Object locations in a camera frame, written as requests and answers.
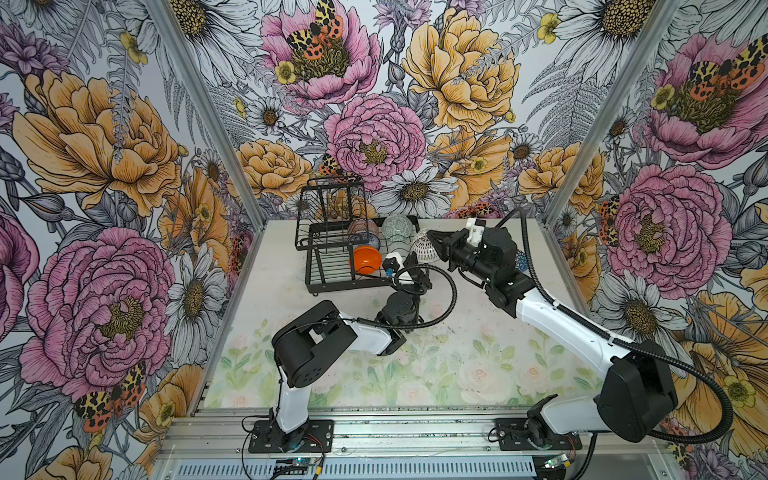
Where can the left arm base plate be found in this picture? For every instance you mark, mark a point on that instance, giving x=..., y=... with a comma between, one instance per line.
x=314, y=436

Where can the blue floral ceramic bowl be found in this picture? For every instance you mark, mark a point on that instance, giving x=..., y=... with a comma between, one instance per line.
x=370, y=239

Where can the green patterned ceramic bowl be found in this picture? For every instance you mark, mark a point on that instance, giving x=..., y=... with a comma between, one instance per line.
x=398, y=232

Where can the orange plastic bowl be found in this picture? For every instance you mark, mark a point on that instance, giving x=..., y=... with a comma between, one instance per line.
x=366, y=260

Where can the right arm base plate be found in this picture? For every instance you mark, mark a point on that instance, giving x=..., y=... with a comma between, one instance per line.
x=530, y=434

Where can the black wire dish rack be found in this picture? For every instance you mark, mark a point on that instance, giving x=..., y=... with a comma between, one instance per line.
x=324, y=209

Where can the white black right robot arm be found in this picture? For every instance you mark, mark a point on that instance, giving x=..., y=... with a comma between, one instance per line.
x=638, y=391

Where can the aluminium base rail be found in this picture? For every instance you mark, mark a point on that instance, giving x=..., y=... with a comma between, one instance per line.
x=402, y=444

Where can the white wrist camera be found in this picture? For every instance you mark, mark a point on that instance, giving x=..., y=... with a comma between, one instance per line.
x=392, y=263
x=476, y=228

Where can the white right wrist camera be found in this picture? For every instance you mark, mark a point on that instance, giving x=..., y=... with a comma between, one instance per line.
x=476, y=228

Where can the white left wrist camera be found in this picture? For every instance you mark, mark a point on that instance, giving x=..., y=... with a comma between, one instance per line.
x=392, y=263

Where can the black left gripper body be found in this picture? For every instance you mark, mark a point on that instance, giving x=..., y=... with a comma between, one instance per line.
x=422, y=283

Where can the aluminium corner post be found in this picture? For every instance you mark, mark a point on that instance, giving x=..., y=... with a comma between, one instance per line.
x=189, y=74
x=650, y=37

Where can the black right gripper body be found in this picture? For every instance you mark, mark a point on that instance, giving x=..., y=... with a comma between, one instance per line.
x=460, y=253

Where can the dark blue patterned bowl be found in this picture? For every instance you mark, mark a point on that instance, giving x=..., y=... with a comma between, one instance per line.
x=522, y=261

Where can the red patterned ceramic bowl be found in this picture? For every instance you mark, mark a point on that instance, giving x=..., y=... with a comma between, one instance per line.
x=363, y=225

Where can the right aluminium corner post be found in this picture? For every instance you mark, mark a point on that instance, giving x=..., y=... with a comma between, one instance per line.
x=650, y=37

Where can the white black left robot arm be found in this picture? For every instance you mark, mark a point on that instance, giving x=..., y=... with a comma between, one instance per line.
x=305, y=349

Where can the left aluminium corner post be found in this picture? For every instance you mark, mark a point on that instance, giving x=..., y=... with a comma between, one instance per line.
x=189, y=74

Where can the white brown lattice bowl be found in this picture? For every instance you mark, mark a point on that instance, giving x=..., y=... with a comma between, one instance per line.
x=423, y=248

